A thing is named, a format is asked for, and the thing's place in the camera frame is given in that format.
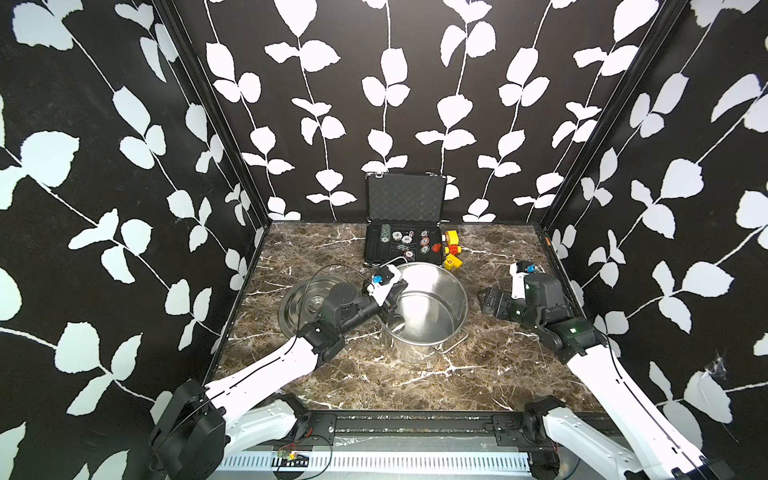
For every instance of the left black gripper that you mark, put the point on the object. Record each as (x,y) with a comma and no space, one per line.
(388,303)

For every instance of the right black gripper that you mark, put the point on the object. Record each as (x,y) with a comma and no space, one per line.
(504,298)

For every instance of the stainless steel pot lid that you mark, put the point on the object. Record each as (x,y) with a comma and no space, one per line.
(303,302)

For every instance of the long metal spoon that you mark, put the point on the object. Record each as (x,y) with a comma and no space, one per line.
(393,318)

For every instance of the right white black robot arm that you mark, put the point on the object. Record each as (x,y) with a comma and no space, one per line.
(653,447)

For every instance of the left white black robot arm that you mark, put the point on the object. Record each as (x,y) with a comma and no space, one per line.
(202,424)

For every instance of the yellow red toy blocks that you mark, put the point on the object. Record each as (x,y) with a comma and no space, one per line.
(452,249)

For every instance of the black open case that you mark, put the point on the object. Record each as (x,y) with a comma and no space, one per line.
(404,213)

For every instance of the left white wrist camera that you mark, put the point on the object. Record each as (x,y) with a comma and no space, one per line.
(387,274)

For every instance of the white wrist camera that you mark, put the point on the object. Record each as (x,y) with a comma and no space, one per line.
(387,274)
(518,271)

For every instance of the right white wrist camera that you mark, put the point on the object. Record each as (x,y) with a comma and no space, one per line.
(518,271)

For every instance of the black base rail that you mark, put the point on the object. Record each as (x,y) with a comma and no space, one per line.
(502,428)

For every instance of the white perforated cable duct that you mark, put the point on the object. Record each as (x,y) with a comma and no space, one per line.
(466,463)

